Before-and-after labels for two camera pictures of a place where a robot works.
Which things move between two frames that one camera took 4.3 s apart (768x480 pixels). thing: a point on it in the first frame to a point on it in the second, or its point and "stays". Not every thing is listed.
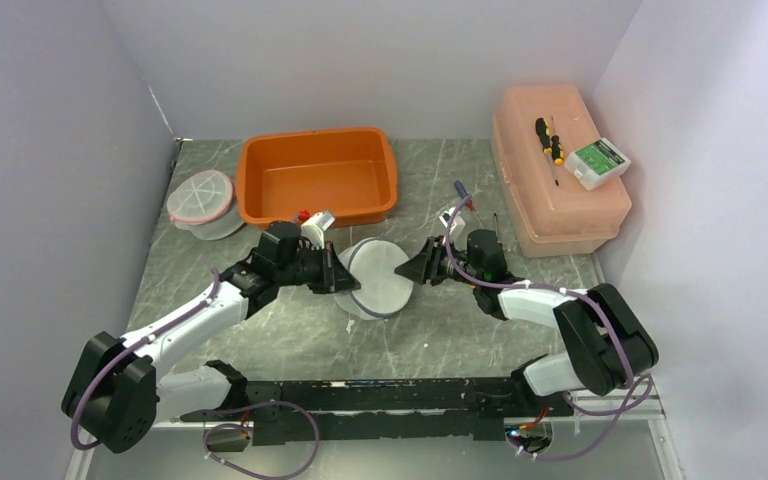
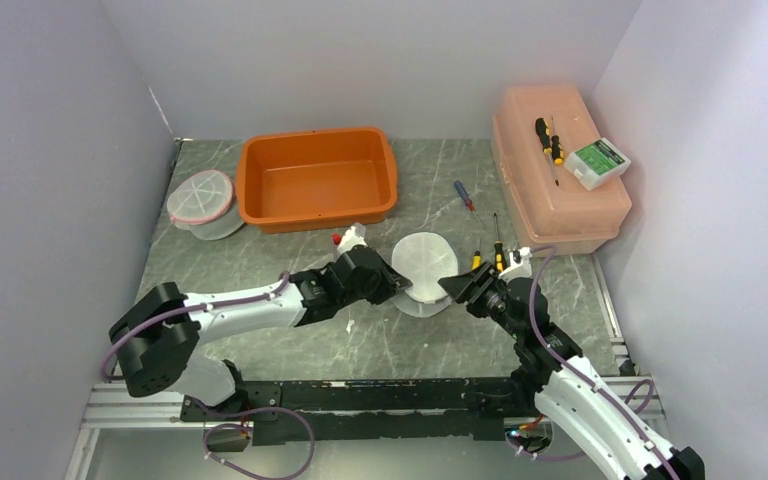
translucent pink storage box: (566, 220) stays
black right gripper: (425, 266) to (468, 285)
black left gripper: (334, 276) to (391, 282)
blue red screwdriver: (463, 193) stays
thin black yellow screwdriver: (556, 148) stays
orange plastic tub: (352, 174) stays
